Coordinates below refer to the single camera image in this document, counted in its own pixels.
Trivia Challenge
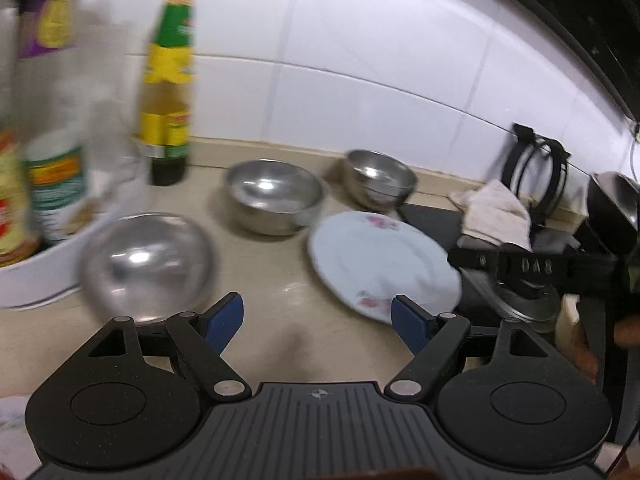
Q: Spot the black wire holder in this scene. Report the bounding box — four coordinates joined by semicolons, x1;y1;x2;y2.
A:
500;122;572;227

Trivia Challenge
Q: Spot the stainless steel bowl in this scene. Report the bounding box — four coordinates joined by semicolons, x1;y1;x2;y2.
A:
225;159;327;237
80;212;217;326
342;148;418;212

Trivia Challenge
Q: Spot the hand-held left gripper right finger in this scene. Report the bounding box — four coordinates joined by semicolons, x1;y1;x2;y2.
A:
382;294;556;404

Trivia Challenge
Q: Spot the yellow red label vinegar bottle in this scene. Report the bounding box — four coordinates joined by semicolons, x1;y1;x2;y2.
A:
0;127;43;267

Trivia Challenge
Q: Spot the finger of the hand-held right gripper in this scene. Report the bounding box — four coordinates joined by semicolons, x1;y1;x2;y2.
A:
447;246;496;275

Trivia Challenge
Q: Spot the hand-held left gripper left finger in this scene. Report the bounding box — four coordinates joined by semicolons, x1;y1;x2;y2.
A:
75;292;252;404

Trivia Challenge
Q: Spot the black pan with handle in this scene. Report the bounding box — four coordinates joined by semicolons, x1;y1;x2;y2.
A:
397;202;621;337

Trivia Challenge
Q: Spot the black range hood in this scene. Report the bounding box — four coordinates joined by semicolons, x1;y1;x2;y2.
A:
457;0;640;127

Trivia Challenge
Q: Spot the green label yellow cap bottle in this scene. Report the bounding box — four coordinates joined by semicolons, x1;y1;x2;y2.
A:
133;0;197;187

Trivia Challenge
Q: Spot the beige dish cloth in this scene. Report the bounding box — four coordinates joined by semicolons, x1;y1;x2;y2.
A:
448;179;532;251

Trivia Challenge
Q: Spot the purple label clear bottle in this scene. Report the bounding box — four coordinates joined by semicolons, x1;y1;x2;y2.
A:
15;0;96;247

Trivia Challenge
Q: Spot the round grey metal lid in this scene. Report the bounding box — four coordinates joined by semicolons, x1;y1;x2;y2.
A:
470;270;558;332

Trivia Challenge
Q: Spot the white two-tier condiment rack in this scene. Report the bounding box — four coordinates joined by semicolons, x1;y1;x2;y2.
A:
0;0;151;311

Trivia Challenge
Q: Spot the black wok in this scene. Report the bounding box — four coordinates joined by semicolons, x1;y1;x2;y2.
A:
584;170;640;257

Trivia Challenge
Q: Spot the white floral plate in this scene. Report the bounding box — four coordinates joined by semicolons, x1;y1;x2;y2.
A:
307;211;462;325

